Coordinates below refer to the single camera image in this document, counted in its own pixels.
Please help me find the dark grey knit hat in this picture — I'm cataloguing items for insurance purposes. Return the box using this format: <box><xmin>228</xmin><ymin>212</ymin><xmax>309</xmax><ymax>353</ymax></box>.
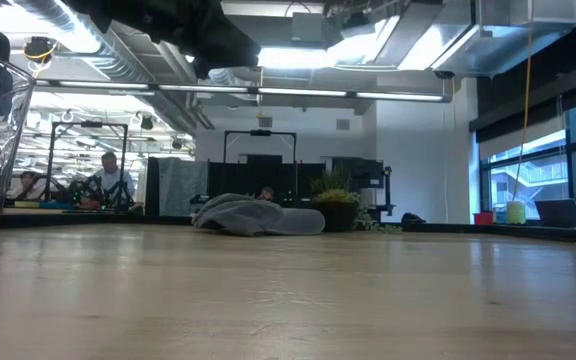
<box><xmin>191</xmin><ymin>193</ymin><xmax>285</xmax><ymax>238</ymax></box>

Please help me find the black partition panel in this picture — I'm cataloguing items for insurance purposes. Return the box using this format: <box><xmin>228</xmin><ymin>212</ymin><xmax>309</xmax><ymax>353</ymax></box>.
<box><xmin>207</xmin><ymin>154</ymin><xmax>327</xmax><ymax>203</ymax></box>

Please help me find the potted green plant, dark pot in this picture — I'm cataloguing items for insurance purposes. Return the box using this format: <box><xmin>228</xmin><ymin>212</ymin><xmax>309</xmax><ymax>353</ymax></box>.
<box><xmin>309</xmin><ymin>168</ymin><xmax>404</xmax><ymax>234</ymax></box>

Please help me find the black monitor on stand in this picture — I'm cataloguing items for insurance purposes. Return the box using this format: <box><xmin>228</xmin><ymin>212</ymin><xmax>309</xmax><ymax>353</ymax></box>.
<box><xmin>331</xmin><ymin>157</ymin><xmax>397</xmax><ymax>222</ymax></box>

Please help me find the long ceiling light tube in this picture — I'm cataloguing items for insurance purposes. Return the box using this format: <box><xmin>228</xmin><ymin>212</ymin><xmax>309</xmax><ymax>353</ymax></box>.
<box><xmin>56</xmin><ymin>80</ymin><xmax>150</xmax><ymax>91</ymax></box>
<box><xmin>355</xmin><ymin>91</ymin><xmax>445</xmax><ymax>103</ymax></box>
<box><xmin>257</xmin><ymin>87</ymin><xmax>348</xmax><ymax>98</ymax></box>
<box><xmin>157</xmin><ymin>83</ymin><xmax>250</xmax><ymax>94</ymax></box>

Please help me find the grey hanging cloth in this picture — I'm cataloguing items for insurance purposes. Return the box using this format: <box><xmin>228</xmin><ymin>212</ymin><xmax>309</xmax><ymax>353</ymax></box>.
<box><xmin>157</xmin><ymin>157</ymin><xmax>210</xmax><ymax>218</ymax></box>

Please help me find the yellow-green container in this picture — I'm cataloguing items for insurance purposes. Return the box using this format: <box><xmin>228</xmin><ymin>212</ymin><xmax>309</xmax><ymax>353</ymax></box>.
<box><xmin>505</xmin><ymin>200</ymin><xmax>527</xmax><ymax>226</ymax></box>

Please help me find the grey laptop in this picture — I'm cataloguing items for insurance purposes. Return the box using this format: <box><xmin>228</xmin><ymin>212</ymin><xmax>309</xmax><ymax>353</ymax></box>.
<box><xmin>534</xmin><ymin>198</ymin><xmax>576</xmax><ymax>231</ymax></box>

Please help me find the black robot rig frame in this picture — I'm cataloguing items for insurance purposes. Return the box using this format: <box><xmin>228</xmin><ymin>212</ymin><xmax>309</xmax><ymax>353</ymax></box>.
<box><xmin>44</xmin><ymin>120</ymin><xmax>130</xmax><ymax>212</ymax></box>
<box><xmin>222</xmin><ymin>129</ymin><xmax>298</xmax><ymax>202</ymax></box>

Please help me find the black table edge frame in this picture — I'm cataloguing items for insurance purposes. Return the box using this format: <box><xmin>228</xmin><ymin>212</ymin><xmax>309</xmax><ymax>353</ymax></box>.
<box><xmin>0</xmin><ymin>211</ymin><xmax>576</xmax><ymax>247</ymax></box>

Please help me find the yellow hanging cable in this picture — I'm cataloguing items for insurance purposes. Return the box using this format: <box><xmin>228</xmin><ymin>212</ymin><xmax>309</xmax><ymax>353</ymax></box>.
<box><xmin>511</xmin><ymin>0</ymin><xmax>536</xmax><ymax>203</ymax></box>

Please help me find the silver round ventilation duct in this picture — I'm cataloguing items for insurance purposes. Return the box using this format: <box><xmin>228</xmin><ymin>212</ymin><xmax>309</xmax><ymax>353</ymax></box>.
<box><xmin>10</xmin><ymin>0</ymin><xmax>142</xmax><ymax>85</ymax></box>

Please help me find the silver rectangular ventilation duct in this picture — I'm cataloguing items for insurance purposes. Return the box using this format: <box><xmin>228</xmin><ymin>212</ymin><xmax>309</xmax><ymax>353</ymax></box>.
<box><xmin>397</xmin><ymin>0</ymin><xmax>576</xmax><ymax>78</ymax></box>

